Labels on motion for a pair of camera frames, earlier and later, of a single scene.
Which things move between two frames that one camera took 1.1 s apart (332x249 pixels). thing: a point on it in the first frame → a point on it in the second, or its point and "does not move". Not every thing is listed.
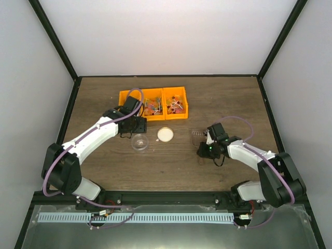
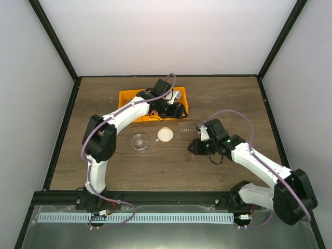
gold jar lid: x=165 y=134 does not move
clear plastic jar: x=139 y=142 does not move
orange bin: x=123 y=95 does not move
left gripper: x=142 y=128 → x=172 y=113
